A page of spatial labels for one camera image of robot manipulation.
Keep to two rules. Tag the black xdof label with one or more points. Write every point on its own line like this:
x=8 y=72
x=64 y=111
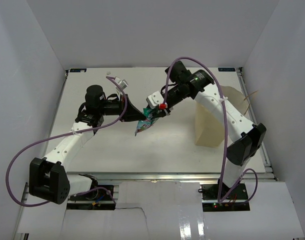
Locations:
x=77 y=70
x=226 y=69

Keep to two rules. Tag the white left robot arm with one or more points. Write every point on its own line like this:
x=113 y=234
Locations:
x=48 y=178

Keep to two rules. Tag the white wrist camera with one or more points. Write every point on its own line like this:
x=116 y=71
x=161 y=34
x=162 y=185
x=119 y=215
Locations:
x=121 y=82
x=156 y=101

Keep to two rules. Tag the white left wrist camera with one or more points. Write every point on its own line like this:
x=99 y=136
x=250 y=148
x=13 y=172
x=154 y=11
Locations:
x=121 y=82

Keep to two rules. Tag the teal white snack packet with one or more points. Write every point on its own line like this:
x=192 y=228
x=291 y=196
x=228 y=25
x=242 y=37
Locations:
x=148 y=122

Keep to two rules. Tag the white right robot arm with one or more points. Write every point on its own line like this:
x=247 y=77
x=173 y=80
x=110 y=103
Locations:
x=246 y=136

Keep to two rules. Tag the brown paper bag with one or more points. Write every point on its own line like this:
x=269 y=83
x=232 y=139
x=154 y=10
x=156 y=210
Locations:
x=209 y=119

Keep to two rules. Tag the right black XDOF label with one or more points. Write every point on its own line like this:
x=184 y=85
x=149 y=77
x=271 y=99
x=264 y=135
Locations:
x=226 y=69

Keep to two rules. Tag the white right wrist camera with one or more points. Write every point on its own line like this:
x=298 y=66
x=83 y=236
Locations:
x=156 y=101

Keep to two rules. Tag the left black XDOF label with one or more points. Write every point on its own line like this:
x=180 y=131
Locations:
x=77 y=70

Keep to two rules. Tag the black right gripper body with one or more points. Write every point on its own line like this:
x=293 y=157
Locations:
x=175 y=95

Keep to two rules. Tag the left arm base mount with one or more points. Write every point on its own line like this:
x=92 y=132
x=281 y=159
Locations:
x=98 y=199

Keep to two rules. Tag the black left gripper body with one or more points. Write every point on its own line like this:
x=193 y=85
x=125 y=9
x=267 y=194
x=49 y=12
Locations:
x=115 y=108

